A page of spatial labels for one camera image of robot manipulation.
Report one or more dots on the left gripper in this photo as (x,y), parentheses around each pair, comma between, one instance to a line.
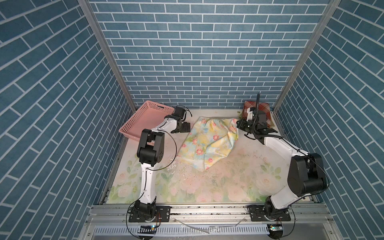
(186,127)

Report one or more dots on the red patterned skirt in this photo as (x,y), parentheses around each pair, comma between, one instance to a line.
(264,109)

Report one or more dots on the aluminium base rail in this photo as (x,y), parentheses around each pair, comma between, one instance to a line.
(309,221)

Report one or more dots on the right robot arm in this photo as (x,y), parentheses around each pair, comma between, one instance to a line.
(306,175)

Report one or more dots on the pastel floral skirt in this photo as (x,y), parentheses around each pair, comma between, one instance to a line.
(209,141)

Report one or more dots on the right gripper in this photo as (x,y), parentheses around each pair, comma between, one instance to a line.
(242,123)

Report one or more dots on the pink perforated plastic basket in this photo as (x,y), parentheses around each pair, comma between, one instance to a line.
(148,116)

